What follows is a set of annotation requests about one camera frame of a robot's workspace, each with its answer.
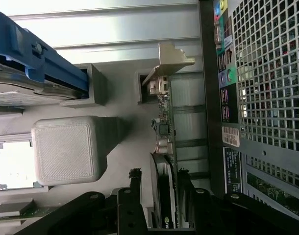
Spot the dark blue info label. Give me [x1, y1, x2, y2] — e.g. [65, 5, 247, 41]
[223, 146, 243, 194]

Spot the green RAM stick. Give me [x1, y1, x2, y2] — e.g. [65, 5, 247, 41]
[0, 201, 59, 221]

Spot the white barcode sticker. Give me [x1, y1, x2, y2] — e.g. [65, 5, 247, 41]
[221, 125, 241, 148]

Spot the silver CPU chip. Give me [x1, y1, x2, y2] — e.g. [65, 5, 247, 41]
[0, 140, 35, 190]

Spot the black perforated PC case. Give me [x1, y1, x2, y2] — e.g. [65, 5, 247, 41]
[198, 0, 299, 221]

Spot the disk drive in blue carrier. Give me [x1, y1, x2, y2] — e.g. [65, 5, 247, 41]
[0, 9, 89, 109]

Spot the graphics card with metal bracket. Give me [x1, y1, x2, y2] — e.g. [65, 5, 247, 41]
[139, 43, 196, 231]

